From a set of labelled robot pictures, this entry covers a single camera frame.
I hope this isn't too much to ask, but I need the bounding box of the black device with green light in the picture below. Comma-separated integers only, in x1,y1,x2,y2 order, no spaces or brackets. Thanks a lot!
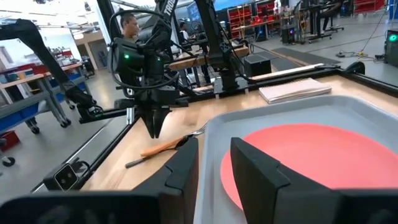
384,29,398,68

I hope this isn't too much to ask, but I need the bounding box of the black table-level camera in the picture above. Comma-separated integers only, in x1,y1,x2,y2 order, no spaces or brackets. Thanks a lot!
42,163,91,191

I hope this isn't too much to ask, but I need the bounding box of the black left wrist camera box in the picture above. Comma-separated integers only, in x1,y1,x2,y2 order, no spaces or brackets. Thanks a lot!
110,37,146,90

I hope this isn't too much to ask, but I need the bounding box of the black floor mat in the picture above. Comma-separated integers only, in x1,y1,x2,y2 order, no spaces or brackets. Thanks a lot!
257,46,341,66

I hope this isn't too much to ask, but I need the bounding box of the grey plastic tray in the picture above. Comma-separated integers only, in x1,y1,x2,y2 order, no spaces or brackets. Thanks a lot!
193,94,398,224

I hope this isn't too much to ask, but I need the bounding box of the red shelf rack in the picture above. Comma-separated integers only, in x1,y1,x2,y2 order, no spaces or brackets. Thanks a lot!
226,2,277,40

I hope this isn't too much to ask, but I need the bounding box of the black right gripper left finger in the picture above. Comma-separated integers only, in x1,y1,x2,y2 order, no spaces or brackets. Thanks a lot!
132,136,200,224

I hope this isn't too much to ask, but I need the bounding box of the pink round plate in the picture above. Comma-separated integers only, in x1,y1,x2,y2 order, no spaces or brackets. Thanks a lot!
220,123,398,212

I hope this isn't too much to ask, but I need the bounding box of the grey rolling cart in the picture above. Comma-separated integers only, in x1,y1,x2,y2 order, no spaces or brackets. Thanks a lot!
0,62,94,134

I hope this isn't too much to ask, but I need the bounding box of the beige folded napkin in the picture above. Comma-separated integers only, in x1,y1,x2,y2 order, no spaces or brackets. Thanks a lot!
258,77,333,105

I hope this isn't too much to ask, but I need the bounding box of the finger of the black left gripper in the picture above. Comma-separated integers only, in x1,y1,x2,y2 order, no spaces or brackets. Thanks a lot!
154,108,172,139
139,108,155,139

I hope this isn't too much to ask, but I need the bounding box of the black box speaker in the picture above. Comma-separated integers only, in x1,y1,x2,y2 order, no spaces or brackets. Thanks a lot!
243,53,272,78

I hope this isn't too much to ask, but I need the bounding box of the person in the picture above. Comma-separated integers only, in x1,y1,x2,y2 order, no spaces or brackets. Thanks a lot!
178,21,192,43
119,12,141,44

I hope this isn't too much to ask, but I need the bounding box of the red bin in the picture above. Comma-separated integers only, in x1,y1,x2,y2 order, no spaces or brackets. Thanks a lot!
0,129,21,152

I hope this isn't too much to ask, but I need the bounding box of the black metal spoon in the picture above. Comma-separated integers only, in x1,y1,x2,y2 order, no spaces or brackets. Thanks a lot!
124,134,191,169

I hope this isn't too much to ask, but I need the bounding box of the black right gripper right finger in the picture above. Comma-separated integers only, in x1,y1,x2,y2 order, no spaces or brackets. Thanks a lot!
229,136,346,224

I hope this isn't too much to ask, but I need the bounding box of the wooden workbench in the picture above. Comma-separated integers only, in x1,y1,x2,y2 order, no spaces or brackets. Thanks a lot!
169,45,249,71

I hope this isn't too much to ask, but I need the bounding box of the fork with wooden handle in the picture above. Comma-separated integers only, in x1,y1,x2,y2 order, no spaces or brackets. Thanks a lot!
140,123,208,158

